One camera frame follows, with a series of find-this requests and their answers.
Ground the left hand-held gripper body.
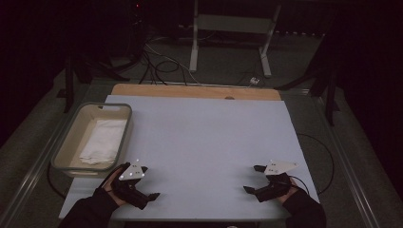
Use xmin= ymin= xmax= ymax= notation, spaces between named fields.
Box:
xmin=109 ymin=160 xmax=150 ymax=211

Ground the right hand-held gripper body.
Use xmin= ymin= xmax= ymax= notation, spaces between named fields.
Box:
xmin=254 ymin=160 xmax=299 ymax=203

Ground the person's left hand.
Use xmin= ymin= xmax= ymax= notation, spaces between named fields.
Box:
xmin=101 ymin=169 xmax=128 ymax=207

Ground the person's right hand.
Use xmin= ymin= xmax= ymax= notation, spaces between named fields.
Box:
xmin=278 ymin=178 xmax=301 ymax=205

